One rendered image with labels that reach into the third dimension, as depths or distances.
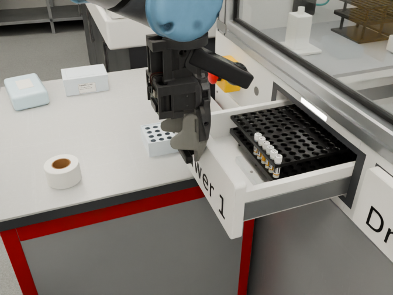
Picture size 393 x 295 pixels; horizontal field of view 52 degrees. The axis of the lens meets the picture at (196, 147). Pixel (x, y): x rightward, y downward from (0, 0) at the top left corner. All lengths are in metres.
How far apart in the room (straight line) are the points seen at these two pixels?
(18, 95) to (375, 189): 0.91
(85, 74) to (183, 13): 0.89
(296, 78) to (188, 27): 0.46
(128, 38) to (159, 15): 1.08
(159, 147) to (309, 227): 0.37
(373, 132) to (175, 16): 0.39
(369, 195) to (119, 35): 1.01
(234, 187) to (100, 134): 0.52
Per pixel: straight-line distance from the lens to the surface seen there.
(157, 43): 0.57
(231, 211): 0.61
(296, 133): 0.75
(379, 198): 0.65
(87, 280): 1.01
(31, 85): 1.23
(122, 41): 1.43
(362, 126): 0.68
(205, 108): 0.60
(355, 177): 0.71
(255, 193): 0.62
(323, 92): 0.73
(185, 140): 0.63
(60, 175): 0.85
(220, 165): 0.61
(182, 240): 0.99
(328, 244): 0.83
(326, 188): 0.70
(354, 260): 0.78
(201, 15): 0.38
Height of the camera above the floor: 1.28
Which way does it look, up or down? 34 degrees down
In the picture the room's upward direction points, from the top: straight up
